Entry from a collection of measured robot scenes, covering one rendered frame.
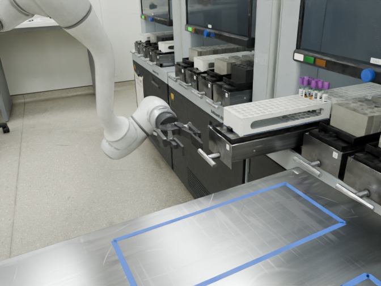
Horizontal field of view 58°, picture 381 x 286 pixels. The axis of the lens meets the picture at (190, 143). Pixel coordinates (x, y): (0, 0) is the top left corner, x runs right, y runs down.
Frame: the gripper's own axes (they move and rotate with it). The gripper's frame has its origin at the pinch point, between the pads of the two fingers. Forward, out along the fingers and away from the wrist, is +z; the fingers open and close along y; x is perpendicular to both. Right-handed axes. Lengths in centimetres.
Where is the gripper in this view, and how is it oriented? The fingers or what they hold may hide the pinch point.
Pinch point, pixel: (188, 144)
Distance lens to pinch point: 100.5
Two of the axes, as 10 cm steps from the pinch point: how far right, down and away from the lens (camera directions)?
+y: 9.2, -1.9, 3.4
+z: 3.8, 3.8, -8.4
